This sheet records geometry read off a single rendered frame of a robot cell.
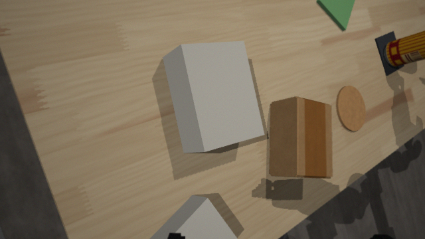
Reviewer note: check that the grey box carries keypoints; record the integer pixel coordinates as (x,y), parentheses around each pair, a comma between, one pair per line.
(197,218)
(213,95)

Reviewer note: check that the dark grey square slate coaster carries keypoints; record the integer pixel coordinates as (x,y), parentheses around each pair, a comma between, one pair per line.
(381,44)

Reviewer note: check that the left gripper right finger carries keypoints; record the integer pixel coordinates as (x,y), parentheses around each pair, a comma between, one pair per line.
(381,236)

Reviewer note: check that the yellow striped drink can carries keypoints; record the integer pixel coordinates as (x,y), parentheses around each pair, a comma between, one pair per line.
(406,50)

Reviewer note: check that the green flat block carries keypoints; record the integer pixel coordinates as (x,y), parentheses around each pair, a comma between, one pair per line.
(338,10)

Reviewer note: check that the brown cardboard box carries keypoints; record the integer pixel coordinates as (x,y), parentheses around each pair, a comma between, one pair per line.
(300,139)

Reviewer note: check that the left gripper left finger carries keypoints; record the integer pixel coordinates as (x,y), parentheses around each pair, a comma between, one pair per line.
(175,236)

